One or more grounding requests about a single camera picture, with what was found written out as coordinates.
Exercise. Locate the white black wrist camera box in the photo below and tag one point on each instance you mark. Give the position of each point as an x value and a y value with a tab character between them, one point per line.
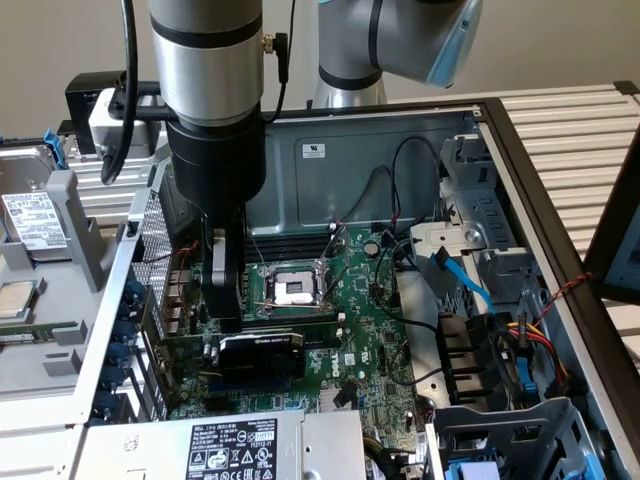
100	125

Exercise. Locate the CPU chip with silver lid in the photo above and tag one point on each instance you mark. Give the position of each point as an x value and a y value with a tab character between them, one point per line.
15	300

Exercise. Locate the silver metal disk bay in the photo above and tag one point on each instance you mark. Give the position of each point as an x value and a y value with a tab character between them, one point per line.
500	435
490	210

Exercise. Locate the black Nvidia graphics card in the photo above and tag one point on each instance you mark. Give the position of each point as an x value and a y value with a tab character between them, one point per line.
260	360

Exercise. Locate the round coin cell battery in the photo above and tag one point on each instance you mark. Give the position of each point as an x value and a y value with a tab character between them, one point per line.
370	247

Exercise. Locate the green Dell motherboard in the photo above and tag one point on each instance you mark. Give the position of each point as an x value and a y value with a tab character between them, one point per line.
370	310

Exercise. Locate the dark framed screen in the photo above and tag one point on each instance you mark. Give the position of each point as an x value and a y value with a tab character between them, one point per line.
615	225

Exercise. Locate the silver hard disk drive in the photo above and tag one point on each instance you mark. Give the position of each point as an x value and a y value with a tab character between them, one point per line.
30	220

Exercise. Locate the grey metal PC case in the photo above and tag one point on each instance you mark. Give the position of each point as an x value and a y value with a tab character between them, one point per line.
350	140

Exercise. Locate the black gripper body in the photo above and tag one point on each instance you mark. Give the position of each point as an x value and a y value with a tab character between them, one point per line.
215	160

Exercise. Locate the green RAM stick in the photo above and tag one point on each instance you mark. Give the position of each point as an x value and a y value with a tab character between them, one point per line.
30	332

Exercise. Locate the silver power supply unit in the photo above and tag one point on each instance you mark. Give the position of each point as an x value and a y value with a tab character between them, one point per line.
225	445

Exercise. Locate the blue slot retention clip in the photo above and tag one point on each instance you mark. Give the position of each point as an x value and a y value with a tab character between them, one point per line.
119	356
136	295
124	331
109	402

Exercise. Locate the black RAM slot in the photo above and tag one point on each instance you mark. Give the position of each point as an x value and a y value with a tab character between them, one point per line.
280	322
290	240
290	250
322	336

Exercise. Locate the black plastic fan shroud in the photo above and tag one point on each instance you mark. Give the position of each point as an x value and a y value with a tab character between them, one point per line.
465	350

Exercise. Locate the metal CPU socket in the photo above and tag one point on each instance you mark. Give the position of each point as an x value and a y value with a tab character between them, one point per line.
290	290

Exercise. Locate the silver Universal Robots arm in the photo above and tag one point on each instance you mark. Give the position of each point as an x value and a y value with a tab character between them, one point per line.
205	65

